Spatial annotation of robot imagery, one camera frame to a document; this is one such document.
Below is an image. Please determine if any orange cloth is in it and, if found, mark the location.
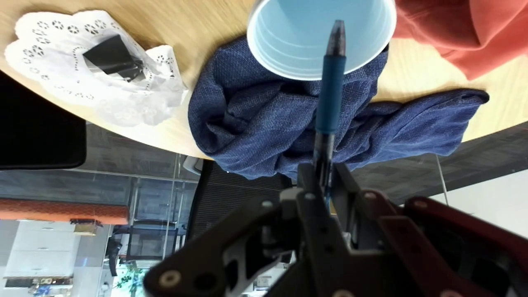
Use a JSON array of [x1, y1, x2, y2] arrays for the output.
[[391, 0, 528, 83]]

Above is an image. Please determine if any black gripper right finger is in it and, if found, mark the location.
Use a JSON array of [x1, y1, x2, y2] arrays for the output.
[[330, 162, 528, 297]]

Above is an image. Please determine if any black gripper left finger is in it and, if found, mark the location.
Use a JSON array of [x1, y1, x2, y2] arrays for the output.
[[143, 164, 360, 297]]

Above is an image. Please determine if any red orange bench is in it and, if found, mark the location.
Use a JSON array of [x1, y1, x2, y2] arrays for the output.
[[0, 199, 132, 228]]

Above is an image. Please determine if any light blue plastic cup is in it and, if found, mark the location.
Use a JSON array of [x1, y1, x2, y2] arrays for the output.
[[246, 0, 399, 85]]

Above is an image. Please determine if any dark blue cloth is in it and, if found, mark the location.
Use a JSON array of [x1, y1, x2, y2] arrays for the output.
[[186, 37, 492, 184]]

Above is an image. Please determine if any small black object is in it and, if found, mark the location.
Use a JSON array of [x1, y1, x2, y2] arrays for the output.
[[3, 9, 191, 131]]

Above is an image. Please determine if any blue pen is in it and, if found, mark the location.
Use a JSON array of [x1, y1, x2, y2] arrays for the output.
[[310, 19, 350, 187]]

